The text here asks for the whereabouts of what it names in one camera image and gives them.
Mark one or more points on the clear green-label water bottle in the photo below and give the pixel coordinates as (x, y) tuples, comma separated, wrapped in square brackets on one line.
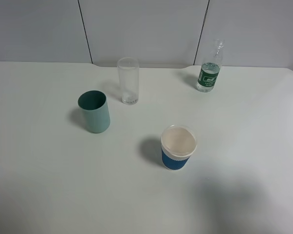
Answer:
[(210, 67)]

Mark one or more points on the tall clear glass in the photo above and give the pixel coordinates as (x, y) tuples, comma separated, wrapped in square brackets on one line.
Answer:
[(128, 71)]

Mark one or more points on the teal green plastic cup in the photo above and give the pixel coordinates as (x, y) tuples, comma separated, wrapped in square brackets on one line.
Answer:
[(94, 107)]

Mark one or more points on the white cup with blue sleeve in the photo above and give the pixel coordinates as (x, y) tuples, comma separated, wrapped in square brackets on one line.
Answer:
[(178, 143)]

